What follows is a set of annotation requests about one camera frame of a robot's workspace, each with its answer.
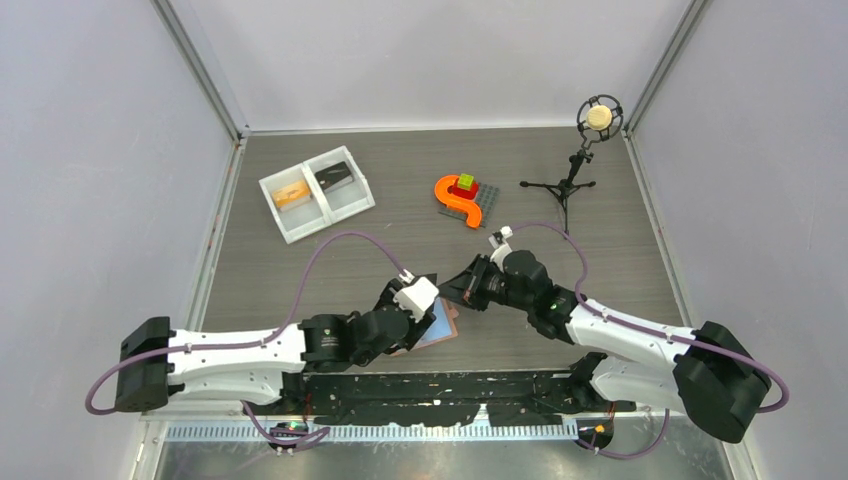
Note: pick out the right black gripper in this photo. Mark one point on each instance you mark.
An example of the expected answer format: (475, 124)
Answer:
(467, 287)

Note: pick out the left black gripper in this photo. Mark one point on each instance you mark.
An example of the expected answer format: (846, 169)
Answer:
(416, 330)

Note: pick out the pink leather card holder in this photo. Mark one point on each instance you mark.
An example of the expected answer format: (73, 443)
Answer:
(442, 328)

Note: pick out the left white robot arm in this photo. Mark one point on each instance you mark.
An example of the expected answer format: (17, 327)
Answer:
(163, 364)

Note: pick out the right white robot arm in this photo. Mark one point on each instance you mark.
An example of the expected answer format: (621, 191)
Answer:
(702, 373)

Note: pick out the black card box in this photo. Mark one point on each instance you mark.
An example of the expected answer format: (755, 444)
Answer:
(334, 176)

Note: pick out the orange card box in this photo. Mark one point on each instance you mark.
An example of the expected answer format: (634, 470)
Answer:
(292, 195)

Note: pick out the orange S-shaped toy track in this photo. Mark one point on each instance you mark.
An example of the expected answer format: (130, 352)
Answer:
(471, 209)

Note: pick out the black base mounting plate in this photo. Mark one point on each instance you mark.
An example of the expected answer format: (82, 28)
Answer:
(509, 398)

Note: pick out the red toy brick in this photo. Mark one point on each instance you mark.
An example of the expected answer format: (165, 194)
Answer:
(465, 195)

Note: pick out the grey toy baseplate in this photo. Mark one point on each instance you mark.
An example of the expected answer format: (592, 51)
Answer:
(486, 198)

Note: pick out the green toy brick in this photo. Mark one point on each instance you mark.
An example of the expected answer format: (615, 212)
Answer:
(465, 182)

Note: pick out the black tripod mic stand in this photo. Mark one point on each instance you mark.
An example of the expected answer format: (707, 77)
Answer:
(567, 187)

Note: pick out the white two-compartment tray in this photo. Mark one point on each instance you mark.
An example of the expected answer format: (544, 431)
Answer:
(324, 210)

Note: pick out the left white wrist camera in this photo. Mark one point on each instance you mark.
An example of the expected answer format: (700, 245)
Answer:
(416, 295)

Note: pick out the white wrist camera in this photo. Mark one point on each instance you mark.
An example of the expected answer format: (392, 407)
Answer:
(416, 295)
(501, 248)

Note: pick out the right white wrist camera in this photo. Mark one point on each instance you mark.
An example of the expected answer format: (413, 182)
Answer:
(501, 248)

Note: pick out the microphone with shock mount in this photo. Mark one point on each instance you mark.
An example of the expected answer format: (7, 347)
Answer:
(599, 119)

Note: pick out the aluminium frame rail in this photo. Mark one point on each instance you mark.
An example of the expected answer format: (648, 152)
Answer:
(230, 419)

